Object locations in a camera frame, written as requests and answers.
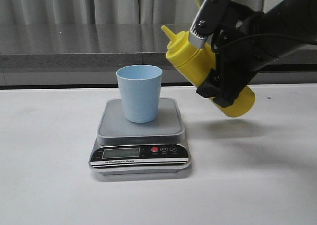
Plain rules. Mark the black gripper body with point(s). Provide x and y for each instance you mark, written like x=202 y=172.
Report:
x=244 y=43

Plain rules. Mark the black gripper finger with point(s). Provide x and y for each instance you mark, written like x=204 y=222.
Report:
x=224 y=91

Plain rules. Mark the black silver-tipped gripper finger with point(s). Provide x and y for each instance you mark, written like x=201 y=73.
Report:
x=208 y=17

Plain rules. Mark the yellow squeeze bottle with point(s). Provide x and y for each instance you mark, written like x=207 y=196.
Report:
x=194 y=64

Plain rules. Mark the light blue plastic cup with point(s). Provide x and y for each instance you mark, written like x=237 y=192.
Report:
x=139 y=87

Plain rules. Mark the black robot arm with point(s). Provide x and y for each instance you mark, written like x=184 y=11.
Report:
x=296 y=25

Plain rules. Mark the silver electronic kitchen scale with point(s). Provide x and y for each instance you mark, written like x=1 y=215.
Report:
x=124 y=147

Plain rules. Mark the white pleated curtain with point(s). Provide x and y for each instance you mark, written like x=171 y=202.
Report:
x=27 y=12

